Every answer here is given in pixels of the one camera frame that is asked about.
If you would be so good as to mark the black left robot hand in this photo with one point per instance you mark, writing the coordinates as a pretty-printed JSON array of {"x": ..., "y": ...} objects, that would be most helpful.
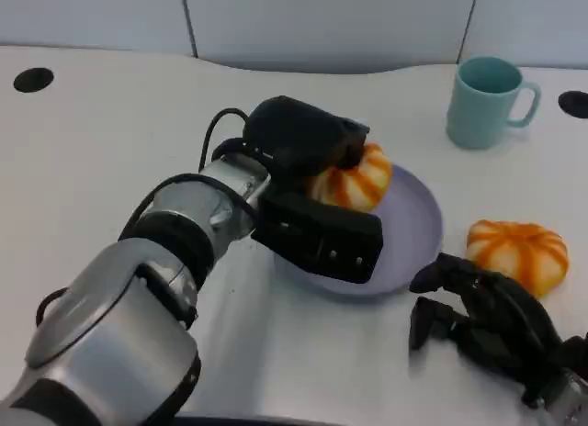
[{"x": 298, "y": 132}]

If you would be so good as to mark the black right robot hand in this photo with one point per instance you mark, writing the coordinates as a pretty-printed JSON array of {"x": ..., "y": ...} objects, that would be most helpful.
[{"x": 500, "y": 320}]

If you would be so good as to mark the orange and white bread roll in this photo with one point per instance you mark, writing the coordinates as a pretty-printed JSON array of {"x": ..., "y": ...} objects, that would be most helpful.
[
  {"x": 358, "y": 187},
  {"x": 519, "y": 251}
]

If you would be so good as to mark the grey partition panel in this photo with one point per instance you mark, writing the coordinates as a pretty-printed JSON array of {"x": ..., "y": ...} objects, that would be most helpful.
[
  {"x": 331, "y": 26},
  {"x": 533, "y": 22},
  {"x": 92, "y": 17}
]

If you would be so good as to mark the lilac plate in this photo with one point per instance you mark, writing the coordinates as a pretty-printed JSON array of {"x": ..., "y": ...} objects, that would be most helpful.
[{"x": 413, "y": 224}]

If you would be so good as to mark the pale green mug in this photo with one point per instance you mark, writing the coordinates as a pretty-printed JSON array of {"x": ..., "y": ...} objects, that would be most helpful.
[{"x": 478, "y": 114}]

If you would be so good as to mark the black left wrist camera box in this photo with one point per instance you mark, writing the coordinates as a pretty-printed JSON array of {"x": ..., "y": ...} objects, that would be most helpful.
[{"x": 321, "y": 238}]

